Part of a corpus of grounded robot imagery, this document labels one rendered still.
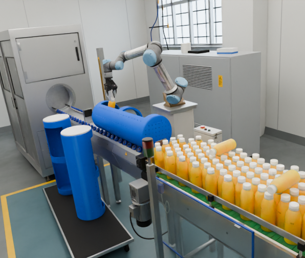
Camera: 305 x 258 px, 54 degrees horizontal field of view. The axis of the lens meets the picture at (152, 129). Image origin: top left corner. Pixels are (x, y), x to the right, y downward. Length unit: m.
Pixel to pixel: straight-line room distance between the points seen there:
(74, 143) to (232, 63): 2.07
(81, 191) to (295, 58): 3.37
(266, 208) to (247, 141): 2.74
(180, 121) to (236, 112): 1.30
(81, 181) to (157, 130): 0.99
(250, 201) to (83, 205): 1.84
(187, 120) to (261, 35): 2.47
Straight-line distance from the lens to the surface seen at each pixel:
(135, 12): 7.93
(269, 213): 1.51
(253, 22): 4.79
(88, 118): 3.40
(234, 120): 3.93
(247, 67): 3.94
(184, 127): 2.81
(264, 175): 1.64
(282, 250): 1.49
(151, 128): 2.23
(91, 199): 2.99
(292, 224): 1.46
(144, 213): 2.16
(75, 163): 2.82
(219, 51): 4.07
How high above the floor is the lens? 1.84
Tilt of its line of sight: 18 degrees down
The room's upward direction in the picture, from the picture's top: 6 degrees counter-clockwise
